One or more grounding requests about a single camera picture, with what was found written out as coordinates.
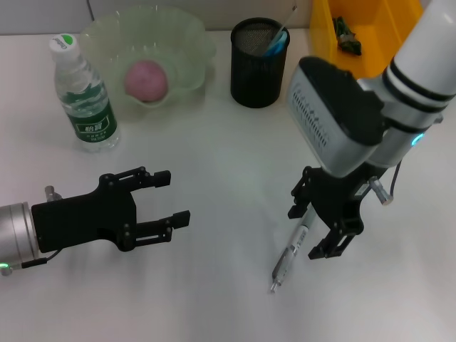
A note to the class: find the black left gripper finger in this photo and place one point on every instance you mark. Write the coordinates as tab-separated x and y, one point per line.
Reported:
162	179
181	219

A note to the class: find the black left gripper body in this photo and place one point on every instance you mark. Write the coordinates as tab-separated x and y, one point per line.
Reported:
85	217

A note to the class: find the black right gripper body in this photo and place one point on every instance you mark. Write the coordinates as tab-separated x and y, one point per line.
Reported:
338	199

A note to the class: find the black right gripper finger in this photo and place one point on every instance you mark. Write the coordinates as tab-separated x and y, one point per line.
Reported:
299	199
333	244

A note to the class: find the grey white pen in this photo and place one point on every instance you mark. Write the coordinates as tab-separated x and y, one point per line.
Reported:
288	256

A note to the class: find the pink peach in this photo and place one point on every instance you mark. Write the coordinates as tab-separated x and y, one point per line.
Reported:
146	82

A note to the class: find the clear water bottle green label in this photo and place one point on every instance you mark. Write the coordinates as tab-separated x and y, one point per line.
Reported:
85	107

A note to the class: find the blue scissors with sheath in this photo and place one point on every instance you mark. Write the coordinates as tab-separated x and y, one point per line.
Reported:
279	42

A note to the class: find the green plastic wrapper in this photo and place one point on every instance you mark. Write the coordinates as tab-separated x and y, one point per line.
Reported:
347	39

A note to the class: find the transparent plastic ruler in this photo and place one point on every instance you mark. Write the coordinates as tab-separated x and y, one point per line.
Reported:
285	25

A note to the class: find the black mesh pen holder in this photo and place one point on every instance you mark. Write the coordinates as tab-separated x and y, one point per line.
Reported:
258	78

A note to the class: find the translucent green wavy fruit bowl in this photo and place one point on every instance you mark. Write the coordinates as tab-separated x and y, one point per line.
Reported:
160	42

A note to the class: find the yellow plastic bin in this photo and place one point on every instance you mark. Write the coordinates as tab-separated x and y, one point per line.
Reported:
370	35

